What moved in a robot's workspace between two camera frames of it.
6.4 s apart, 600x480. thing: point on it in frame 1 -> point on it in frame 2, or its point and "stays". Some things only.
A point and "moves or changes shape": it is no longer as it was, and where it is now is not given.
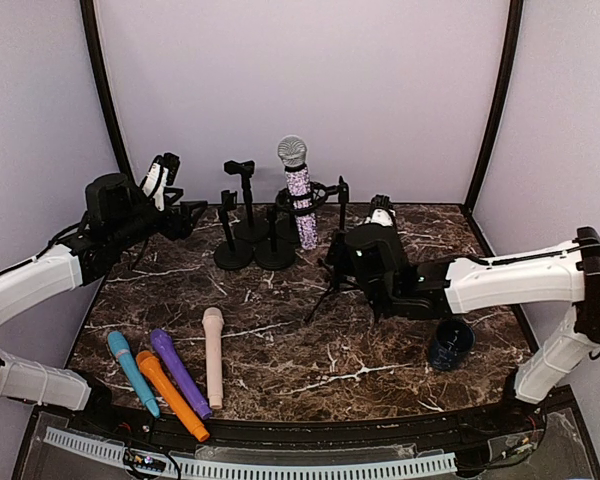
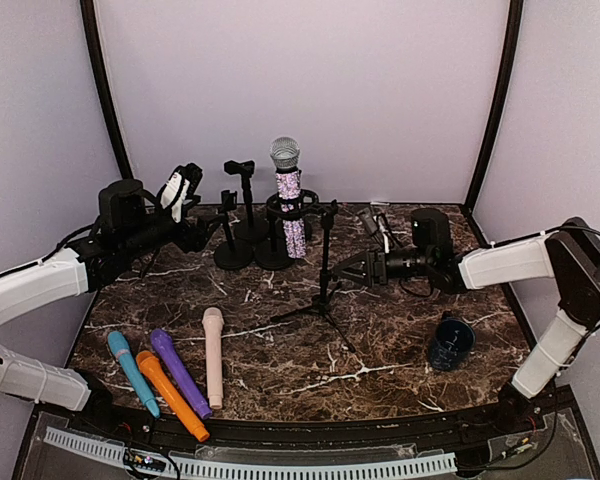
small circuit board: [141, 461] stays
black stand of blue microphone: [249, 229] stays
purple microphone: [163, 346] stays
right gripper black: [339, 256] -> [376, 267]
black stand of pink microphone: [232, 254] stays
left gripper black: [184, 225] -> [201, 234]
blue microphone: [122, 353] stays
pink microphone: [214, 320] stays
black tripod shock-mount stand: [286, 227] -> [327, 212]
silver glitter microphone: [292, 152] moves or changes shape
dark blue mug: [454, 339] stays
